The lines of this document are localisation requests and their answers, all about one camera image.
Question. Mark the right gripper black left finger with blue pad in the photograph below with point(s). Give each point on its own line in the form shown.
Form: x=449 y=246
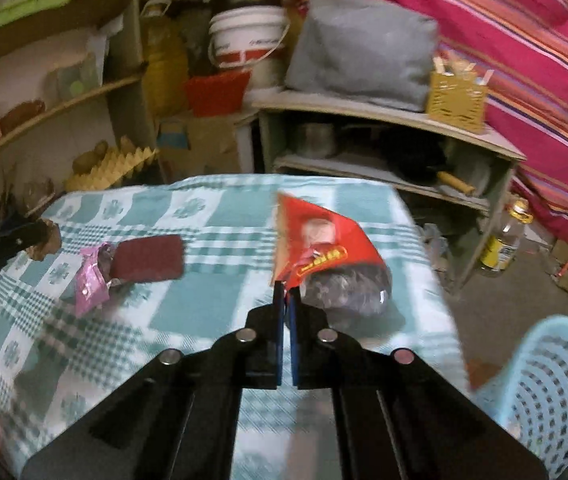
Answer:
x=176 y=418

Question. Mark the pink foil wrapper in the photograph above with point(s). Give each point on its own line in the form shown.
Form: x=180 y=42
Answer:
x=92 y=282

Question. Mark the light blue plastic basket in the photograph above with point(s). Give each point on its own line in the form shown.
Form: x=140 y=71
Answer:
x=529 y=396

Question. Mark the white plastic bucket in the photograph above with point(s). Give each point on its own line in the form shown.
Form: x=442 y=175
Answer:
x=246 y=36

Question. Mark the wooden handled pan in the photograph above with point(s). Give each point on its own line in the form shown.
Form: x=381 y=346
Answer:
x=457 y=184

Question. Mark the red silver chip bag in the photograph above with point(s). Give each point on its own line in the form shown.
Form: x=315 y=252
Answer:
x=329 y=258

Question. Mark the yellow egg tray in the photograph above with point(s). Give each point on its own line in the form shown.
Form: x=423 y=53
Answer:
x=112 y=171

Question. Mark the dark red scouring pad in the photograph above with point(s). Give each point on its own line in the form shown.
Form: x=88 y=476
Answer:
x=148 y=259

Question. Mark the yellow utensil holder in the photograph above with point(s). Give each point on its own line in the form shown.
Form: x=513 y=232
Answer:
x=458 y=94

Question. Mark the oil bottle on floor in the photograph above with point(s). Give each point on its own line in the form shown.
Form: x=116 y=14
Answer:
x=506 y=236

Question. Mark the yellow oil jug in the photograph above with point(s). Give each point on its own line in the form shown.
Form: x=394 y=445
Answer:
x=166 y=57

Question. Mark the cardboard box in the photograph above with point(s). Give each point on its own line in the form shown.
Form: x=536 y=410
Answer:
x=190 y=146

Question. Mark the red plastic basket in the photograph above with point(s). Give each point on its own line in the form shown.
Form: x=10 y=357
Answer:
x=217 y=95

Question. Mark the wooden low cabinet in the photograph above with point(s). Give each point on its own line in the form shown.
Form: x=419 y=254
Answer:
x=305 y=133

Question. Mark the grey fabric cover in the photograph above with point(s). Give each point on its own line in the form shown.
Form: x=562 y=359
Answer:
x=367 y=50

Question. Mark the green checkered tablecloth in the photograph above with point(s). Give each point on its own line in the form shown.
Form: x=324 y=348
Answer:
x=56 y=366

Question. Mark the striped magenta cloth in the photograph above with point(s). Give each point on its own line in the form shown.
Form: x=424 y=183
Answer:
x=522 y=47

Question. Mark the wooden wall shelf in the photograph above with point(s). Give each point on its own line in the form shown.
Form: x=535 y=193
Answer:
x=44 y=147

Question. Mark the clear storage container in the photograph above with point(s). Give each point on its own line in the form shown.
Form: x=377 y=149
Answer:
x=68 y=82

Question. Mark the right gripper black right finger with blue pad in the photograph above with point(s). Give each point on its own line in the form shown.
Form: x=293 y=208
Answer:
x=396 y=417

